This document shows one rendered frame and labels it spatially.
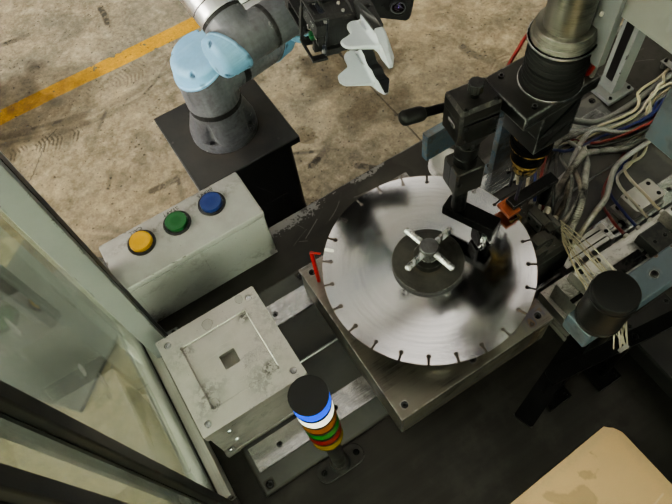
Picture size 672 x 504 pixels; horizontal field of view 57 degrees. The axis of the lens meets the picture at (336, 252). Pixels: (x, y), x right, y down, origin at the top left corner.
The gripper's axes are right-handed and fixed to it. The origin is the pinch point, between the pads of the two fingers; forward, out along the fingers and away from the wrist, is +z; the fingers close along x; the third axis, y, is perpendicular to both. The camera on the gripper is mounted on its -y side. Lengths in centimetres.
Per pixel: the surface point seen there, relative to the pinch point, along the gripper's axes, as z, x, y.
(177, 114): -53, -51, 22
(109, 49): -178, -127, 29
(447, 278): 19.3, -24.9, -4.1
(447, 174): 11.0, -10.3, -5.1
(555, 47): 14.8, 12.7, -10.6
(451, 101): 10.9, 4.1, -2.2
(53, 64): -181, -131, 53
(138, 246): -11, -37, 38
